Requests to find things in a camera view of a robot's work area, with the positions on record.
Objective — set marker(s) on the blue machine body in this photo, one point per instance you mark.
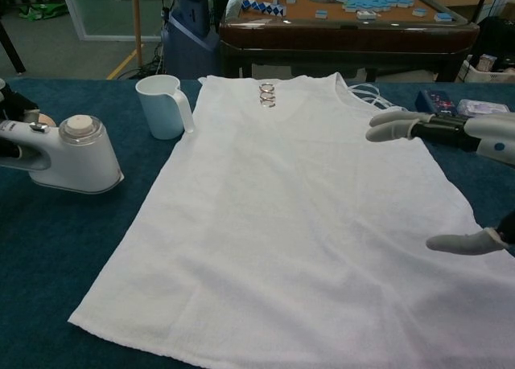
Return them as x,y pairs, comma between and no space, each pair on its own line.
189,43

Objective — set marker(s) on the black table leg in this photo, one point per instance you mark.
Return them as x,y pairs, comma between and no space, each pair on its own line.
12,47

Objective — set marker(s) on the beige egg-shaped ball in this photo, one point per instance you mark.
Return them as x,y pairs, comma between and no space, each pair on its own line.
47,120

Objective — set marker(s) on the dark blue rectangular box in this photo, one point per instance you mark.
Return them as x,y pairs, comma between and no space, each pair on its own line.
432,99

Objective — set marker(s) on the white storage basket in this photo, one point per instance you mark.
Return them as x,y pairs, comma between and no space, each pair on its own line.
483,76

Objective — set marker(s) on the white framed glass panel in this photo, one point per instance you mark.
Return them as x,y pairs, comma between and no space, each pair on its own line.
108,7

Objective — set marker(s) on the wooden pole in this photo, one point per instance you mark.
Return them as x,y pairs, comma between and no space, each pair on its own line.
137,23

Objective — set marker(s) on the white sleeveless garment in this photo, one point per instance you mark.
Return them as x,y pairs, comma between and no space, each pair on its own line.
281,224

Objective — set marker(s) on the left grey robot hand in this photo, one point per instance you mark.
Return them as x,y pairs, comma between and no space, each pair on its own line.
16,103

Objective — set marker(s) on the brown mahjong table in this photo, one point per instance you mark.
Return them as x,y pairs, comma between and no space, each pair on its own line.
342,39

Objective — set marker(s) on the white plastic measuring cup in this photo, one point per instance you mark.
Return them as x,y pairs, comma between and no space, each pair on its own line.
161,116

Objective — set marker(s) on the clear purple tissue pack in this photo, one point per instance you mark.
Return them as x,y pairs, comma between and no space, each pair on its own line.
483,107

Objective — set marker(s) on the green bag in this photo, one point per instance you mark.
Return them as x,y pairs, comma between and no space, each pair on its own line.
40,12

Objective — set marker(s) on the white handheld steam iron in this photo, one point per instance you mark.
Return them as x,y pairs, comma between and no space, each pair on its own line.
84,164

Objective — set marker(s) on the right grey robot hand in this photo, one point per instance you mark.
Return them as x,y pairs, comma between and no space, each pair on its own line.
442,129

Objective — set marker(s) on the dark blue carpeted table surface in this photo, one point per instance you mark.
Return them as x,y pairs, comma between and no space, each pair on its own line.
60,264

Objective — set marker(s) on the blue white snake puzzle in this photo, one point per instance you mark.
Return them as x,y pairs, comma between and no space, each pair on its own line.
261,6

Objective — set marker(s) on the blue mahjong tile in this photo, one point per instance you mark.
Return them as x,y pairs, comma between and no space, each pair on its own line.
323,14
367,15
442,17
419,12

